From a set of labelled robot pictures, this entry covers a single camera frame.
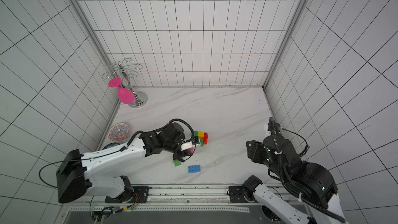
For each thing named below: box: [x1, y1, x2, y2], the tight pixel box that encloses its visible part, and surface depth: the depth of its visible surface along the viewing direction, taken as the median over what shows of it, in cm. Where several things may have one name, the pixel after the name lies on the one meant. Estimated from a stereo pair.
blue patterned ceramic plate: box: [102, 142, 121, 150], surface depth 87 cm
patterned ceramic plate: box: [107, 122, 130, 142], surface depth 94 cm
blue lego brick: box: [188, 164, 201, 174], surface depth 81 cm
